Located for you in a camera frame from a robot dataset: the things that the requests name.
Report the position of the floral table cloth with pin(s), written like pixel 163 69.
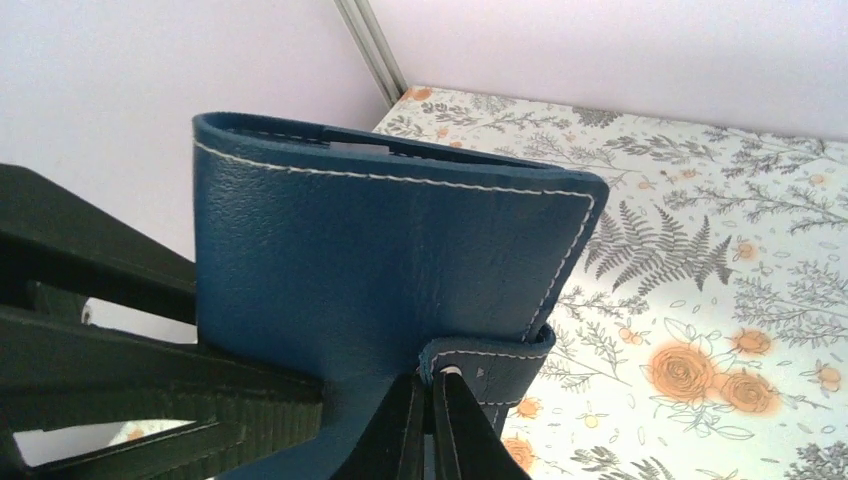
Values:
pixel 703 332

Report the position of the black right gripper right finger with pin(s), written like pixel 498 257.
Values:
pixel 466 445

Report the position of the blue leather card holder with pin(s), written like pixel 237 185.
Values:
pixel 355 258

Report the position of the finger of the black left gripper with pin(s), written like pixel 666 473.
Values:
pixel 58 374
pixel 52 237

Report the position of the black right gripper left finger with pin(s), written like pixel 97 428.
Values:
pixel 392 444

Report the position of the aluminium rail base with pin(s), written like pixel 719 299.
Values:
pixel 369 37

